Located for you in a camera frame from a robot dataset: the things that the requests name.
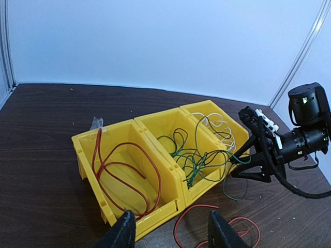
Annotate yellow three-compartment bin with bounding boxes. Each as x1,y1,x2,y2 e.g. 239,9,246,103
72,100,249,239

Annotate long white cable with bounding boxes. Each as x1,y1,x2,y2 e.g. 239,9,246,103
191,112,237,153

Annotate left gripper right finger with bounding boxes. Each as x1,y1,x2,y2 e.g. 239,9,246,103
207,210,249,248

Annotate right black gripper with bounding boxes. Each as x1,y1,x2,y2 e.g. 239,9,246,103
230,129,287,183

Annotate aluminium frame post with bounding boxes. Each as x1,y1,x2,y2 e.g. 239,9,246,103
268,0,330,108
1,0,17,92

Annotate right aluminium frame post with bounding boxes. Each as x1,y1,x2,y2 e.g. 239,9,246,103
268,0,330,108

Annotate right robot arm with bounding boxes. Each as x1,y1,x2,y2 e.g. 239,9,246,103
230,83,330,182

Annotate left aluminium frame post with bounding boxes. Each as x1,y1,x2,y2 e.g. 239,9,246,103
1,0,17,92

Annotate green cable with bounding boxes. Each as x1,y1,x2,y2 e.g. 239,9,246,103
180,115,252,202
157,128,207,189

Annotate right camera black cable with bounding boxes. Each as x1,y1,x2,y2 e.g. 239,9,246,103
248,113,331,199

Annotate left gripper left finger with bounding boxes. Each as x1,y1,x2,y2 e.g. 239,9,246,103
92,210,136,247

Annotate red cable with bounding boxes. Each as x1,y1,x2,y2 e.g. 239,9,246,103
93,127,162,216
173,204,261,248

